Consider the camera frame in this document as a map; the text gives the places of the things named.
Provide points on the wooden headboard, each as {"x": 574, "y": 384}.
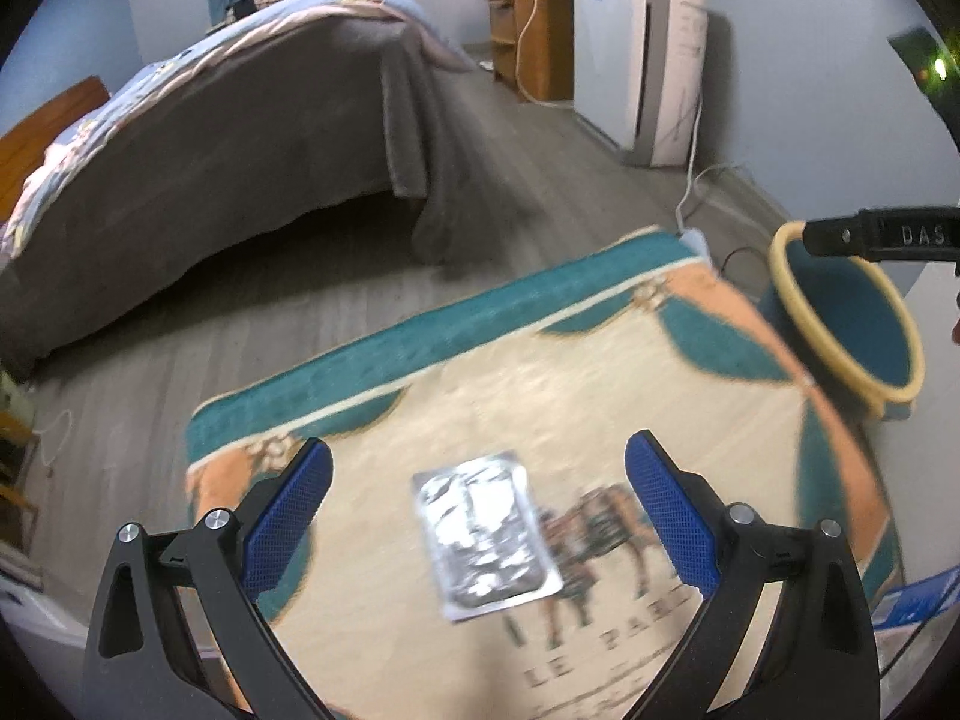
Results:
{"x": 52, "y": 127}

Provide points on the teal bin with yellow rim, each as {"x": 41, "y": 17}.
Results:
{"x": 855, "y": 315}

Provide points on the teal and orange printed rug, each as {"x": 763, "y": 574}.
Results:
{"x": 465, "y": 405}

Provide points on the wooden cabinet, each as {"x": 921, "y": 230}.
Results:
{"x": 547, "y": 45}

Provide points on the silver foil blister pack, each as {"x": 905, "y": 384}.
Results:
{"x": 480, "y": 532}

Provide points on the blue printed box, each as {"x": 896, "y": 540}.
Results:
{"x": 919, "y": 600}

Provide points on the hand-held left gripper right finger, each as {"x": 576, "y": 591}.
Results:
{"x": 667, "y": 514}

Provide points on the white floor appliance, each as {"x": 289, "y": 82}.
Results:
{"x": 611, "y": 52}

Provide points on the bed with brown cover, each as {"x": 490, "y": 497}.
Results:
{"x": 225, "y": 165}

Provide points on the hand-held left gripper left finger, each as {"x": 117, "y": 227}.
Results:
{"x": 292, "y": 517}

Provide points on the light blue printed duvet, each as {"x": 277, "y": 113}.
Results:
{"x": 150, "y": 79}

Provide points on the white power strip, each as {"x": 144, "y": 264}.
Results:
{"x": 694, "y": 242}

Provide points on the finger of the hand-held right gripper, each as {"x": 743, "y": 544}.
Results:
{"x": 885, "y": 235}

